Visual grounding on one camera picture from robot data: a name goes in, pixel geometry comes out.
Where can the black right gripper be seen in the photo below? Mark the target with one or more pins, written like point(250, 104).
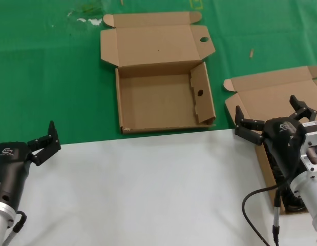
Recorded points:
point(283, 133)

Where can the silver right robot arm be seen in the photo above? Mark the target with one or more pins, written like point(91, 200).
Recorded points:
point(312, 200)

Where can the open brown cardboard box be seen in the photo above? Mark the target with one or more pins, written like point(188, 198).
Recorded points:
point(153, 102)
point(265, 87)

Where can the green table cloth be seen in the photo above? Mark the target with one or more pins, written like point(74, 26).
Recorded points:
point(45, 77)

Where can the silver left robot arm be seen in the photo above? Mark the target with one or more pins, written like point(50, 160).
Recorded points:
point(0, 220)

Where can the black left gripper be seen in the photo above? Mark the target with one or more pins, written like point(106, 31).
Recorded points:
point(9, 166)

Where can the right wrist camera housing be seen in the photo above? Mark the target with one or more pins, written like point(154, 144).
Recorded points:
point(313, 153)

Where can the white table cover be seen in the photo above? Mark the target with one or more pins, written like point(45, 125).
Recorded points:
point(148, 192)

